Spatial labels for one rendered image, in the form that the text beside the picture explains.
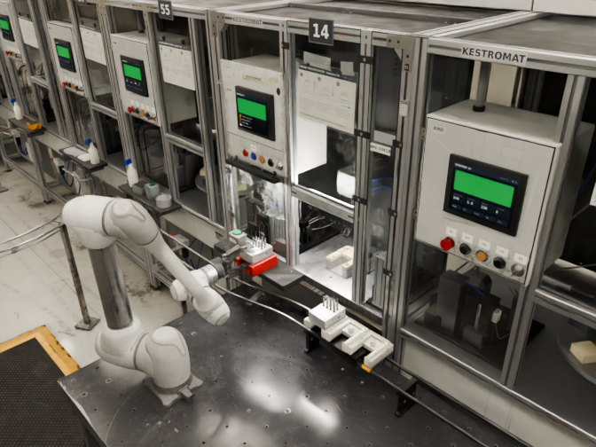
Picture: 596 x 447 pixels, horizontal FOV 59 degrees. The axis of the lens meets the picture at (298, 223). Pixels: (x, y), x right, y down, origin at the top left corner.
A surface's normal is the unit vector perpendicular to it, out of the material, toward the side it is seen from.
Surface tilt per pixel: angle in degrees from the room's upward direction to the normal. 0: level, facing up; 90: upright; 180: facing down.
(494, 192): 90
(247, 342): 0
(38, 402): 0
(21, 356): 0
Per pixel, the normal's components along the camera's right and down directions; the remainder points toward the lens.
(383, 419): -0.02, -0.88
